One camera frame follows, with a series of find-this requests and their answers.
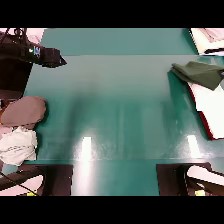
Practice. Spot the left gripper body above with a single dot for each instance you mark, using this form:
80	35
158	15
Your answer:
52	57

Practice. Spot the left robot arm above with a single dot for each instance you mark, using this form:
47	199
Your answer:
15	55

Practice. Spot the pink garment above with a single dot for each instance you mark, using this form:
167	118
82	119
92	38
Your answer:
35	33
215	32

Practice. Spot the brown garment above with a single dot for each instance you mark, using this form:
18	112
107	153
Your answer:
25	111

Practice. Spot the white garment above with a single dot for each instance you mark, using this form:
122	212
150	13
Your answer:
211	106
201	41
18	146

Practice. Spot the dark green garment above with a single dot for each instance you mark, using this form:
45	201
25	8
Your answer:
200	73

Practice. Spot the red garment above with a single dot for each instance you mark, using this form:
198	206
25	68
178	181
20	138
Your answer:
204	122

